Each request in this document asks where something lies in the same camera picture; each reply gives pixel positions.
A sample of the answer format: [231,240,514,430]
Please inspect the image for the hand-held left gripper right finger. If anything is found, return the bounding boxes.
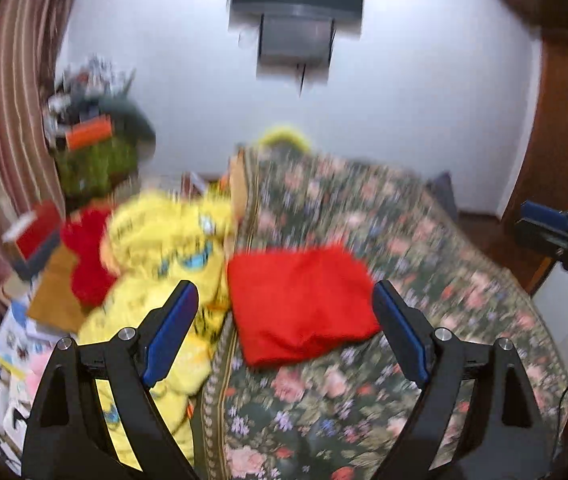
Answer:
[373,280,547,480]

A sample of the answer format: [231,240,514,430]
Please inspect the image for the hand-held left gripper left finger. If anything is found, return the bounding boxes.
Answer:
[21,280,199,480]

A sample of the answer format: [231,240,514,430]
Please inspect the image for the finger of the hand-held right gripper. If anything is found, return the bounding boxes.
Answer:
[514,219,568,259]
[520,201,568,232]

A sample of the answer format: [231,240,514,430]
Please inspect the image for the red garment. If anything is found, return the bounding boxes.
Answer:
[226,245,382,368]

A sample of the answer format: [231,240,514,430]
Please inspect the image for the yellow printed garment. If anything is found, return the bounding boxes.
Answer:
[78,190,237,471]

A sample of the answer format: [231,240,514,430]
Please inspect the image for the wooden door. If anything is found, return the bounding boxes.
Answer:
[486,0,568,296]

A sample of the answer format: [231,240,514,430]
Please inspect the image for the floral bed cover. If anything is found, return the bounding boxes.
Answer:
[199,145,568,480]

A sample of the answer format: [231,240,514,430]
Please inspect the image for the blue pillow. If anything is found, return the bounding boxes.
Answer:
[426,172,460,221]

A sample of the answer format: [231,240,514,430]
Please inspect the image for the red fuzzy cloth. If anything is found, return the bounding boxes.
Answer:
[61,207,117,306]

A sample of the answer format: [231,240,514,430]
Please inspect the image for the brown cardboard sheet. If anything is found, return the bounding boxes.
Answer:
[28,245,92,333]

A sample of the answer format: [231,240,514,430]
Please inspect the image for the pile of boxes and papers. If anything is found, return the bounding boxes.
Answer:
[0,305,84,471]

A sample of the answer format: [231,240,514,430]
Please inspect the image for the red and white box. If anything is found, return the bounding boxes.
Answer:
[2,201,63,267]

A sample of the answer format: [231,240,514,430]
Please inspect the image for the green cloth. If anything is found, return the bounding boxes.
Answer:
[56,140,139,196]

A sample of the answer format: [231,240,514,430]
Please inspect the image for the orange box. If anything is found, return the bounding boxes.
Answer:
[66,115,114,151]

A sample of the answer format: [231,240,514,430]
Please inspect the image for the dark grey cap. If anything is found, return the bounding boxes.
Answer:
[98,97,157,161]

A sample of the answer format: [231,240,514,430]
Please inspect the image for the yellow fuzzy item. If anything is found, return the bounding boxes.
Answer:
[259,125,312,153]

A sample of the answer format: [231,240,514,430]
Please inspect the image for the pile of printed clutter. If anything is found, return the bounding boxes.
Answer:
[46,55,137,126]

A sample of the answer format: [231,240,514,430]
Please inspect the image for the striped curtain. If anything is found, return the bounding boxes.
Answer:
[0,0,89,321]

